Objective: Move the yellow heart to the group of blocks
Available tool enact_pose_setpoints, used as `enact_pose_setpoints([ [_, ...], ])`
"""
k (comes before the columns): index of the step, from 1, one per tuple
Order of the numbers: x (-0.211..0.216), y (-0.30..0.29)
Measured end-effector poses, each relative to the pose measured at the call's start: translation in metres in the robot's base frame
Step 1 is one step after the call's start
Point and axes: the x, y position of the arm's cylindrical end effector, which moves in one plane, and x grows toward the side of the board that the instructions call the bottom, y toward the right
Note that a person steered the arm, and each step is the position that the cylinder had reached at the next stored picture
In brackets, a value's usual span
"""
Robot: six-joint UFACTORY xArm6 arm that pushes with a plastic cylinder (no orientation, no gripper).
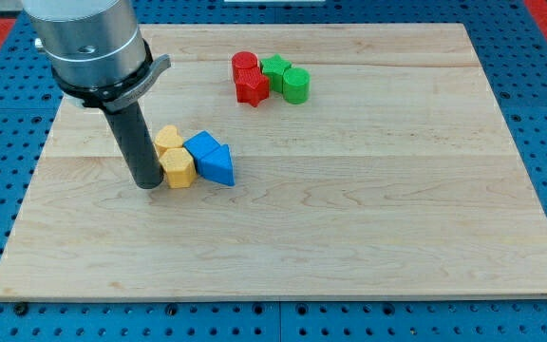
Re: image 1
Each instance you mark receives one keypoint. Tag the green cylinder block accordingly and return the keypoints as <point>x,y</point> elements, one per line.
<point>296,85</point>

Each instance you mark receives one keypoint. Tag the yellow heart block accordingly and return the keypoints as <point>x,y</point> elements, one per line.
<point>168,138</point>

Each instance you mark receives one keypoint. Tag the black clamp ring with lever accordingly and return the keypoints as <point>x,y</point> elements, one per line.
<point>105,85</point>

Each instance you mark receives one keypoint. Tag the blue triangle block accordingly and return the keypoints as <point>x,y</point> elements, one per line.
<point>218,167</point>

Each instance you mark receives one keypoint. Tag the blue cube block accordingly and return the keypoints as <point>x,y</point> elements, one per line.
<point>200,146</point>

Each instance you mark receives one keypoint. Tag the red star block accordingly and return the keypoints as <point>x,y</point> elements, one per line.
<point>252,86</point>

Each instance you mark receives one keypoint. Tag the yellow hexagon block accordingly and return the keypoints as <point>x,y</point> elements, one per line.
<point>179,167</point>

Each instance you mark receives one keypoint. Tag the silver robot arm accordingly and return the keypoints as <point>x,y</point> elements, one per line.
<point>99,57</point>

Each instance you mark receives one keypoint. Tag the red cylinder block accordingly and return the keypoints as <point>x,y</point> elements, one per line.
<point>241,61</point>

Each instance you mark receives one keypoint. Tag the green star block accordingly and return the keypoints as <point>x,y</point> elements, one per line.
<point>274,68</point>

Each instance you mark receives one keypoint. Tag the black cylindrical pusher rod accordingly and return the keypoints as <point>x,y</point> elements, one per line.
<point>132,136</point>

